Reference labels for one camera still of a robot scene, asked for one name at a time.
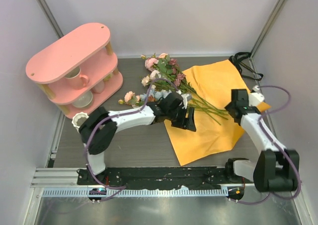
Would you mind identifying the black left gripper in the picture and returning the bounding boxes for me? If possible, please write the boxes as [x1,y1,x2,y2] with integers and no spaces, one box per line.
[166,105,196,131]

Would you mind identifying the orange yellow wrapping paper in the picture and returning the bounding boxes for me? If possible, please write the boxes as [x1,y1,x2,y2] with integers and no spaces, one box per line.
[163,59,272,166]

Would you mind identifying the black ribbon strap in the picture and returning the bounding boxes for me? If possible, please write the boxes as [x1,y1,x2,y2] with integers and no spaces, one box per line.
[228,52,264,81]

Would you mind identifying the peach rose flower stem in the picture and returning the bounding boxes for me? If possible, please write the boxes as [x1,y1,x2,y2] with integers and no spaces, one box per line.
[141,52,222,126]

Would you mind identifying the pink rose flower stem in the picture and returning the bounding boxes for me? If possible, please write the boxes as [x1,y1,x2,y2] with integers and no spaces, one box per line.
[140,53,229,120]

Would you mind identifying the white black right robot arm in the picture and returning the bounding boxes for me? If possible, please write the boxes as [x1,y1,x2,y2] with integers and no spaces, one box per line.
[224,86,301,193]

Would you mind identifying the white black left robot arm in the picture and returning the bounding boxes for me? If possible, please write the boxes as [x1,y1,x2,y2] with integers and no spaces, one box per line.
[73,92,196,185]

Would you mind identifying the white ribbed ceramic vase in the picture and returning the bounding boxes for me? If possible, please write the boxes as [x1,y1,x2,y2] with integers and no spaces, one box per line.
[72,112,89,131]

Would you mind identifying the blue flower stem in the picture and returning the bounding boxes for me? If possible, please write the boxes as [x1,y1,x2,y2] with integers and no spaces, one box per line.
[139,89,171,102]

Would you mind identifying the rust brown rose stem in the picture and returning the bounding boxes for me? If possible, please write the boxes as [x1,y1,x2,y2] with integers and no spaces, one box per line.
[147,96,156,102]

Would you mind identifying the mauve rose flower stem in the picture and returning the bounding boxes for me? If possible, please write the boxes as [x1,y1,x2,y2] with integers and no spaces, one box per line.
[166,58,196,94]

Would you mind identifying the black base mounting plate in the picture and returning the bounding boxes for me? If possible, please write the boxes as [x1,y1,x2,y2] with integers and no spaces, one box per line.
[77,166,249,190]

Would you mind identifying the green mug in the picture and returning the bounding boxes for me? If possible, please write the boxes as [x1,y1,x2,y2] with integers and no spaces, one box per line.
[103,73,112,82]

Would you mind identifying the pink faceted cup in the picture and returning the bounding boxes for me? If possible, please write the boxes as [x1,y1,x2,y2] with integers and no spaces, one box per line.
[91,81,105,94]

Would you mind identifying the beige bowl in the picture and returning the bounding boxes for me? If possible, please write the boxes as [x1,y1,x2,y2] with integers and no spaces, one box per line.
[72,91,93,108]

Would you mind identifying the pink mug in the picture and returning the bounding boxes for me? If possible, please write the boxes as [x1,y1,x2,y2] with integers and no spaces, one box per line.
[65,67,89,90]

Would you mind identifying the pink three-tier shelf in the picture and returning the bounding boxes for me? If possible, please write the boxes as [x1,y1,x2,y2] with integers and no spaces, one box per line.
[25,22,123,119]

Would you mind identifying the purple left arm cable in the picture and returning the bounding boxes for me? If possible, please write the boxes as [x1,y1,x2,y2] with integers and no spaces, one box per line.
[83,77,182,201]

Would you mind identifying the aluminium frame rail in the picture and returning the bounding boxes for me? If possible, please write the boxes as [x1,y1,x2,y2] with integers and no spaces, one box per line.
[30,167,87,188]

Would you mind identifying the white slotted cable duct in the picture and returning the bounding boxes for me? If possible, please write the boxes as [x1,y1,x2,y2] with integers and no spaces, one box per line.
[42,186,228,198]

